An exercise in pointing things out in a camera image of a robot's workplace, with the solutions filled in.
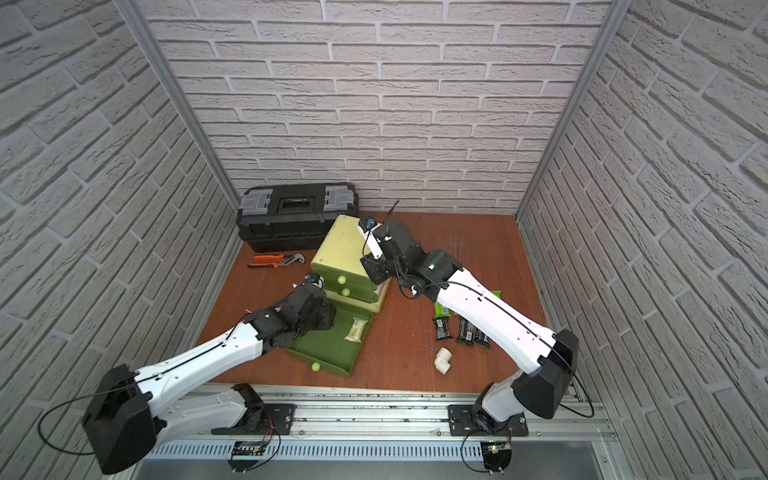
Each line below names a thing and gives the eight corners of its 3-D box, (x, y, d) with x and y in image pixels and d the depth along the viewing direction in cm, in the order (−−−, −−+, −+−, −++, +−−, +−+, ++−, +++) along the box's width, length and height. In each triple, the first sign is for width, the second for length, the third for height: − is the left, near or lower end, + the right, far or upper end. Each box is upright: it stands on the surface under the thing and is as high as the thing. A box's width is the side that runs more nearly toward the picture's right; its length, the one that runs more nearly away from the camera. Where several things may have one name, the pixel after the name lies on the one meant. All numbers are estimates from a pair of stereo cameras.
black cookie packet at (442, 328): (434, 339, 89) (435, 336, 87) (432, 321, 93) (433, 318, 91) (450, 339, 89) (451, 336, 87) (448, 321, 93) (449, 318, 91)
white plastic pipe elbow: (432, 369, 83) (433, 367, 82) (438, 348, 87) (439, 345, 85) (447, 375, 82) (448, 373, 81) (452, 354, 86) (454, 351, 84)
